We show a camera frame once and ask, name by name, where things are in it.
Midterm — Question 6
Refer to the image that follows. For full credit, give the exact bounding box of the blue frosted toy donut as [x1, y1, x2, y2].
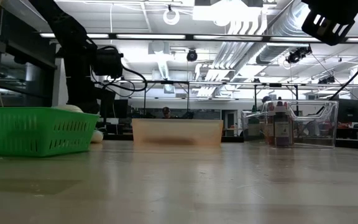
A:
[90, 129, 104, 144]

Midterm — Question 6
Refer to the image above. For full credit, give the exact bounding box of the orange translucent plastic bin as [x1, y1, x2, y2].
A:
[131, 118, 224, 147]

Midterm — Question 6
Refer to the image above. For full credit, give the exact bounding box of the black computer monitor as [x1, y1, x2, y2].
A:
[337, 98, 358, 123]
[113, 99, 129, 119]

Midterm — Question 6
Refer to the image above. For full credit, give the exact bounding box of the clear plastic bin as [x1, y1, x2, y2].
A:
[241, 99, 339, 149]

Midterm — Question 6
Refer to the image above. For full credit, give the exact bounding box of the green plastic basket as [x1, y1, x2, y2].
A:
[0, 106, 101, 157]

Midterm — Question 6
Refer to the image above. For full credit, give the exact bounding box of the black workstation frame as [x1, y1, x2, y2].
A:
[103, 79, 300, 119]

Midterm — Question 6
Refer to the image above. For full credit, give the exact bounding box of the black aluminium rig frame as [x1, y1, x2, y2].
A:
[39, 32, 358, 44]

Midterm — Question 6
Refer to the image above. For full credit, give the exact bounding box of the white ring lamp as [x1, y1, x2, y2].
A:
[162, 7, 181, 26]

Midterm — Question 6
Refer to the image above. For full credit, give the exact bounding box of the long black arm cable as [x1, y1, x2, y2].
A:
[306, 42, 358, 116]

